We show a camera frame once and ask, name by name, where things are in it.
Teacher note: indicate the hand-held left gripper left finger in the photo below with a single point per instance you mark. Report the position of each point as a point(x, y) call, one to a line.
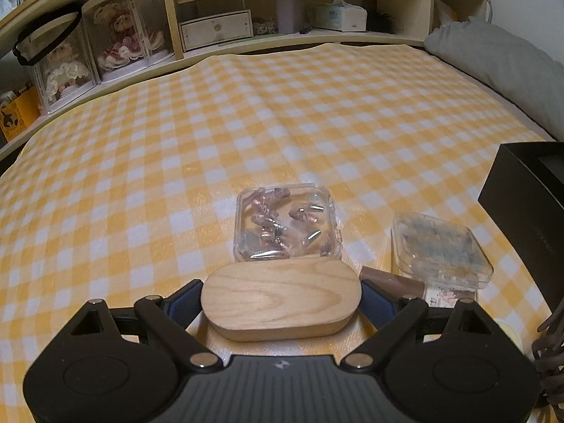
point(190, 300)

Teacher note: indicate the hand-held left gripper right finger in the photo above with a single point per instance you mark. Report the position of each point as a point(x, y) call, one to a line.
point(375, 300)

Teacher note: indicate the oval wooden box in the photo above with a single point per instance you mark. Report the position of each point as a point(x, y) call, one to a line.
point(277, 299)

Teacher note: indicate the clear box of pink nails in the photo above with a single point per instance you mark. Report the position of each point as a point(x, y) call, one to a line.
point(286, 224)

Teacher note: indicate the black box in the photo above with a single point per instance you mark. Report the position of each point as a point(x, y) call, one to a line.
point(528, 194)

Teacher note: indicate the brown card packet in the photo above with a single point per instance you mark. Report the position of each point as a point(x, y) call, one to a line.
point(396, 285)

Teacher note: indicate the pale yellow round object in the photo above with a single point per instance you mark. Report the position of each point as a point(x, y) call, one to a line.
point(511, 335)

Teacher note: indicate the yellow checked blanket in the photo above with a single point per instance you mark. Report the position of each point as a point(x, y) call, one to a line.
point(176, 141)

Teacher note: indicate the yellow cardboard box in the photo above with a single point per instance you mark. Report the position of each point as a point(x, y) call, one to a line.
point(17, 114)

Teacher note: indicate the clear doll display case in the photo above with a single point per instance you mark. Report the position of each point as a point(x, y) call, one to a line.
point(123, 39)

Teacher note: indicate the grey pillow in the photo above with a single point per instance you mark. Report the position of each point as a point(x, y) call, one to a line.
point(493, 57)

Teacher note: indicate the small cream drawer organizer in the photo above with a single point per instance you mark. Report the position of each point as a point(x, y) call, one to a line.
point(216, 28)

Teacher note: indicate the black fluffy object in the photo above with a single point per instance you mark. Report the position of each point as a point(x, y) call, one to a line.
point(381, 22)

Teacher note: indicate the small patterned cloth item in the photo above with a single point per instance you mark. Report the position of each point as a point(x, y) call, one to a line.
point(264, 26)

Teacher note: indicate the white tissue box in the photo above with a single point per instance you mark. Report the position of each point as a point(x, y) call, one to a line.
point(337, 16)

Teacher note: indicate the wooden headboard shelf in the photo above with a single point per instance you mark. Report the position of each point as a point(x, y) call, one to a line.
point(169, 9)

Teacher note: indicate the white plastic bag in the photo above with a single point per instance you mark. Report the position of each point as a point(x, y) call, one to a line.
point(445, 15)

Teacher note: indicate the purple cylinder container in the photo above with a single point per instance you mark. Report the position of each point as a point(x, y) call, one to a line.
point(289, 9)

